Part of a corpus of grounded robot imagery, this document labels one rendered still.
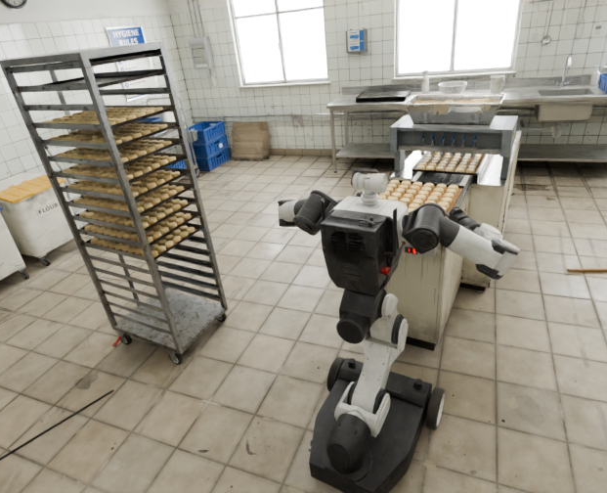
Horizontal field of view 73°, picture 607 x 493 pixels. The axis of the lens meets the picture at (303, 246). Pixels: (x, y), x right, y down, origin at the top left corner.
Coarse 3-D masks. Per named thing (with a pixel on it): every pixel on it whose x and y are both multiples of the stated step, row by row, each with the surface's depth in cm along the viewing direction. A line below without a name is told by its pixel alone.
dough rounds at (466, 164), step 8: (424, 160) 277; (432, 160) 275; (440, 160) 279; (448, 160) 273; (456, 160) 270; (464, 160) 269; (472, 160) 267; (480, 160) 271; (416, 168) 271; (424, 168) 268; (432, 168) 264; (440, 168) 261; (448, 168) 259; (456, 168) 258; (464, 168) 260; (472, 168) 255
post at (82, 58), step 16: (80, 64) 172; (96, 96) 178; (96, 112) 182; (112, 144) 189; (112, 160) 193; (128, 192) 200; (128, 208) 205; (144, 240) 213; (160, 288) 229; (176, 336) 246
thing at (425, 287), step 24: (408, 264) 225; (432, 264) 217; (456, 264) 257; (384, 288) 241; (408, 288) 232; (432, 288) 224; (456, 288) 276; (408, 312) 241; (432, 312) 232; (408, 336) 253; (432, 336) 240
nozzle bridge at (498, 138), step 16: (400, 128) 261; (416, 128) 256; (432, 128) 251; (448, 128) 247; (464, 128) 242; (480, 128) 239; (496, 128) 235; (512, 128) 232; (400, 144) 273; (416, 144) 269; (448, 144) 259; (480, 144) 250; (496, 144) 246; (512, 144) 251; (400, 160) 283
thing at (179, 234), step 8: (176, 232) 249; (184, 232) 248; (192, 232) 251; (96, 240) 251; (104, 240) 250; (160, 240) 242; (168, 240) 244; (176, 240) 241; (120, 248) 241; (128, 248) 236; (136, 248) 235; (152, 248) 234; (160, 248) 232
